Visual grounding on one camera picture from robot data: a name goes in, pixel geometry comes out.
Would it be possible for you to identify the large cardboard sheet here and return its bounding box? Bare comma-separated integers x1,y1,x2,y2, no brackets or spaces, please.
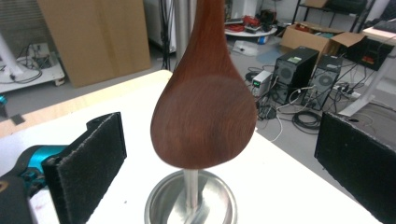
36,0,152,89

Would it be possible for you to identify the grey tape patch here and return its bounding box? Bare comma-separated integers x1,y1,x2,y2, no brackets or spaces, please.
10,114,26,126

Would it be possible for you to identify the brown wooden spoon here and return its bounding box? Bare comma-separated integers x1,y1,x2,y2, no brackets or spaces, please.
149,0,259,171

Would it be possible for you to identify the black computer tower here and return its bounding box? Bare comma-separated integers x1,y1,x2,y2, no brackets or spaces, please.
271,46,320,105
302,54,344,112

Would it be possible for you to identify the coiled black cable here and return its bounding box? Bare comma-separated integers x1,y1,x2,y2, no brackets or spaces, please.
291,110,324,135

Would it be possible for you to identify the white desk leg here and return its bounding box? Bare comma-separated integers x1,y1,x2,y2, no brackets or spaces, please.
338,46,396,118

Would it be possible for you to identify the open cardboard box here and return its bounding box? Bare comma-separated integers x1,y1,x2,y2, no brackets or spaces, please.
279,21,367,61

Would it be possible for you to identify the small white device green display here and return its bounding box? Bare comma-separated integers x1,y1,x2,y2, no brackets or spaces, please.
250,69,274,98

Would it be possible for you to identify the white wheeled platform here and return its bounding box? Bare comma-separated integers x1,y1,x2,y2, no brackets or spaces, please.
0,31,66,94

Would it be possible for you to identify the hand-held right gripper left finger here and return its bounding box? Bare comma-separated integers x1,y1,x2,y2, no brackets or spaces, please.
41,111,128,224

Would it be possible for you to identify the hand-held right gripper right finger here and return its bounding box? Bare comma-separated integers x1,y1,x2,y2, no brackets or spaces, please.
314,111,396,224

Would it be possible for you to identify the round white table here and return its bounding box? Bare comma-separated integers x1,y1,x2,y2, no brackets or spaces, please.
224,25,278,38

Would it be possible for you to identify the metal stand with round base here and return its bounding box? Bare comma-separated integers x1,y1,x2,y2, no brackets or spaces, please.
144,0,238,224

